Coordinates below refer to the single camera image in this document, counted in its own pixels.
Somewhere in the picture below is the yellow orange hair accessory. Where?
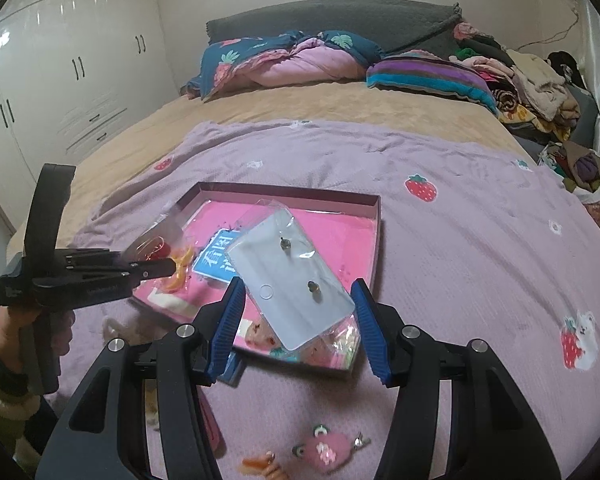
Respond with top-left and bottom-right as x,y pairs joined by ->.
125,212 -> 196,293

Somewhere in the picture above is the small white card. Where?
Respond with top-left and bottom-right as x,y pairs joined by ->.
147,290 -> 201,318

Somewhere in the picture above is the blue printed card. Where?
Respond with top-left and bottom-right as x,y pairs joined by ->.
192,227 -> 241,286

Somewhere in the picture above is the pink fuzzy hair clip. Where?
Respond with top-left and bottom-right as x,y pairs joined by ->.
292,424 -> 372,473

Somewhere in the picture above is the pile of clothes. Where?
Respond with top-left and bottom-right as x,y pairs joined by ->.
450,22 -> 600,146

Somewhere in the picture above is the orange spiral hair clip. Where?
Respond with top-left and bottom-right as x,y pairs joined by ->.
241,451 -> 287,480

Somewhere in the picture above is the person's left forearm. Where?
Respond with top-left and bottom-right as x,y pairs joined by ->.
0,315 -> 56,466

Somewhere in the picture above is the purple strawberry blanket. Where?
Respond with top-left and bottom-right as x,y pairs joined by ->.
45,120 -> 600,480

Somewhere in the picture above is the grey headboard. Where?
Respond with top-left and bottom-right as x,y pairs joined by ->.
206,0 -> 463,58

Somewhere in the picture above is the shallow pink box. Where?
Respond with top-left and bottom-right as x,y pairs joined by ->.
130,181 -> 383,376

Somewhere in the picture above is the bag of clothes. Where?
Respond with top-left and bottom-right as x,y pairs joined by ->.
537,140 -> 600,228

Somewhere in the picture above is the white wardrobe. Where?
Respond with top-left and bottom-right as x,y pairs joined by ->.
0,0 -> 181,311

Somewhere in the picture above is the person's left hand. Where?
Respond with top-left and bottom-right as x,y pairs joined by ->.
0,307 -> 77,376

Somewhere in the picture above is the earring card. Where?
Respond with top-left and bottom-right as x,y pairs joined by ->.
225,199 -> 363,353

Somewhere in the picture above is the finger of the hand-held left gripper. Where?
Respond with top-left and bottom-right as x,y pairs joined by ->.
65,258 -> 177,282
65,249 -> 132,269

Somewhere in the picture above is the floral pink quilt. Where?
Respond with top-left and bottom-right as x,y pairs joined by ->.
182,30 -> 383,101

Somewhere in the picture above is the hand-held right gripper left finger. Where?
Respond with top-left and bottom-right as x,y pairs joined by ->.
35,276 -> 248,480

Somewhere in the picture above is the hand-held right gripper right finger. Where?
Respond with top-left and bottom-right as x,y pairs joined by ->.
350,277 -> 563,480

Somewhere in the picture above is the striped pillow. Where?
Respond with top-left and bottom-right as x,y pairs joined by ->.
366,50 -> 498,113

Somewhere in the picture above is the tan bed sheet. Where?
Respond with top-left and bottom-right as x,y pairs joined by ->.
7,80 -> 536,261

